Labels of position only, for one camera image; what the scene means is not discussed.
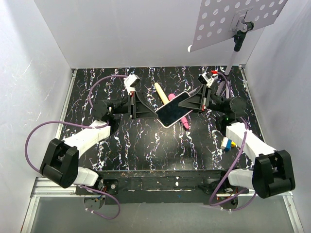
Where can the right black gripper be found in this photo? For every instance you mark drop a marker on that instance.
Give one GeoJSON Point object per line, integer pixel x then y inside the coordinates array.
{"type": "Point", "coordinates": [194, 101]}

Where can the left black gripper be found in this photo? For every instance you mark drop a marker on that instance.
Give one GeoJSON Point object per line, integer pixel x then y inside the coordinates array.
{"type": "Point", "coordinates": [142, 111]}

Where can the pink phone case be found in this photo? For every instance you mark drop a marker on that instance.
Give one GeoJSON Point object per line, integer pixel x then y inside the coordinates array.
{"type": "Point", "coordinates": [178, 97]}

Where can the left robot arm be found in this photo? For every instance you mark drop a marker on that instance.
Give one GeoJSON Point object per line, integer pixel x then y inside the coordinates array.
{"type": "Point", "coordinates": [61, 161]}

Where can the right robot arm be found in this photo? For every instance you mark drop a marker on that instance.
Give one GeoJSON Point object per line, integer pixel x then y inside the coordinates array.
{"type": "Point", "coordinates": [272, 173]}

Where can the pink toy microphone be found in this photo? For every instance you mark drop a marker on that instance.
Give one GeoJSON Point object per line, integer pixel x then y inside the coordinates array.
{"type": "Point", "coordinates": [183, 120]}

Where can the yellow toy microphone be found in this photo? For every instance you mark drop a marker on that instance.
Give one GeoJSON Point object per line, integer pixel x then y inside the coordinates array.
{"type": "Point", "coordinates": [161, 93]}

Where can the toy building blocks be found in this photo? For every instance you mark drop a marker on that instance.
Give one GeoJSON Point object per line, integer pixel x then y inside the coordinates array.
{"type": "Point", "coordinates": [227, 144]}

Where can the purple music stand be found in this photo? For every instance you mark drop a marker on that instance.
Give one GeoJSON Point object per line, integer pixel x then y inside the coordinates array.
{"type": "Point", "coordinates": [221, 20]}

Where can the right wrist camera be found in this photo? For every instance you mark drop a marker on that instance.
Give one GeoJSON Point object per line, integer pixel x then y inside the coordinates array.
{"type": "Point", "coordinates": [208, 78]}

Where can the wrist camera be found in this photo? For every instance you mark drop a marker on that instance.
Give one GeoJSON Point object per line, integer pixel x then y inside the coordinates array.
{"type": "Point", "coordinates": [130, 82]}
{"type": "Point", "coordinates": [208, 78]}

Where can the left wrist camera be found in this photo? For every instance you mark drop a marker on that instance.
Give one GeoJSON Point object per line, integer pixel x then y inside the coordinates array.
{"type": "Point", "coordinates": [130, 82]}

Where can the black base frame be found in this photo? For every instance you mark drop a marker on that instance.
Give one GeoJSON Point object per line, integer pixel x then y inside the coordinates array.
{"type": "Point", "coordinates": [160, 186]}

